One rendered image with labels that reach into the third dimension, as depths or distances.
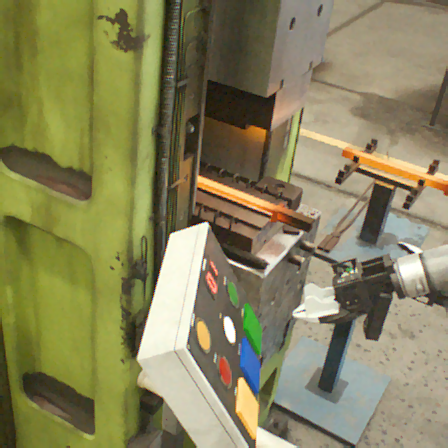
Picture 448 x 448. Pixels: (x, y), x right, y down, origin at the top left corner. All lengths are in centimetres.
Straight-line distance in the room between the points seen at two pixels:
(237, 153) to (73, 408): 89
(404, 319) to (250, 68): 192
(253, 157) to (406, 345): 133
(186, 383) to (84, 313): 71
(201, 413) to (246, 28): 74
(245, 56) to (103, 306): 65
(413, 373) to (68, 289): 162
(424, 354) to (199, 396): 197
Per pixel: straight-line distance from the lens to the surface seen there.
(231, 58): 135
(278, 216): 163
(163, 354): 95
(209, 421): 105
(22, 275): 173
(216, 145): 194
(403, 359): 282
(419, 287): 116
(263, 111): 140
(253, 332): 124
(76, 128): 138
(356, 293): 117
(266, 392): 227
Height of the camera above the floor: 186
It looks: 34 degrees down
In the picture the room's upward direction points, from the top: 8 degrees clockwise
